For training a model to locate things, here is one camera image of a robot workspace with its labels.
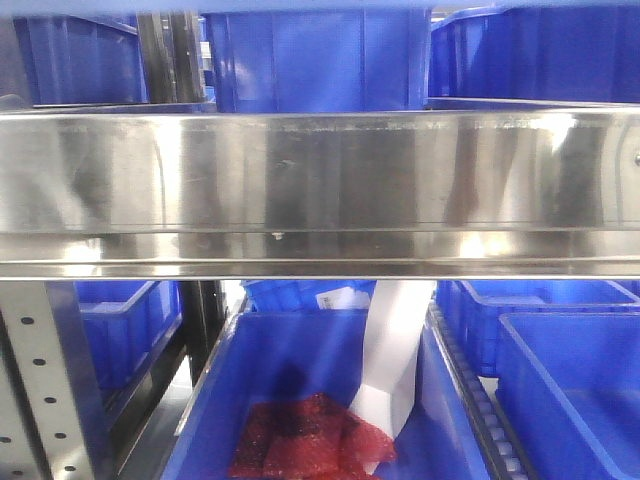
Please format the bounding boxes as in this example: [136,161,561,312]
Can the white paper strip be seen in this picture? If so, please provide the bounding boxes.
[347,279,437,476]

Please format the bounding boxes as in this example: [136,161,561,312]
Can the upper left blue bin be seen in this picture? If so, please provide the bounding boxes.
[13,16,146,105]

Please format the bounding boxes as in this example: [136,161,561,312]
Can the black roller track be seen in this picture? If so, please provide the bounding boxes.
[427,300,530,480]

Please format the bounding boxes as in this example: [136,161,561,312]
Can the perforated metal shelf post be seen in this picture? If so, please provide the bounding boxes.
[1,281,114,479]

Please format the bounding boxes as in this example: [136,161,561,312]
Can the blue bin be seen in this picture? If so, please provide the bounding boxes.
[13,16,146,105]
[497,313,639,479]
[435,280,639,377]
[241,279,376,312]
[161,310,489,479]
[75,280,181,390]
[204,8,431,113]
[428,4,639,103]

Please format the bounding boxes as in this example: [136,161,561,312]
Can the upper middle blue bin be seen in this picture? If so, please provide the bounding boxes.
[204,8,431,113]

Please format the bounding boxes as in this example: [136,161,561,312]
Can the lower right front blue bin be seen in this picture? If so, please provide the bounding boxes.
[497,313,639,479]

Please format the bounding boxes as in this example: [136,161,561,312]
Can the lower right rear blue bin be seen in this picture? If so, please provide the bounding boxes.
[435,280,639,377]

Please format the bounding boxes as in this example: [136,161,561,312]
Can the upper right blue bin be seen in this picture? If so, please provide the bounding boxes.
[428,4,639,103]

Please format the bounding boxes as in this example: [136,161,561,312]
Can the lower left blue bin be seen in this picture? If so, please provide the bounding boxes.
[75,280,181,390]

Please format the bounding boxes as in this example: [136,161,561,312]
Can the stainless steel shelf rail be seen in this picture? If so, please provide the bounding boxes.
[1,107,639,279]

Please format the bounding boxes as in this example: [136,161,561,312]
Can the red bubble wrap bags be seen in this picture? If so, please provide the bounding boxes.
[227,393,397,479]

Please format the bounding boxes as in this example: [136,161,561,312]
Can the lower middle blue bin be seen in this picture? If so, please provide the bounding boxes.
[161,310,489,479]

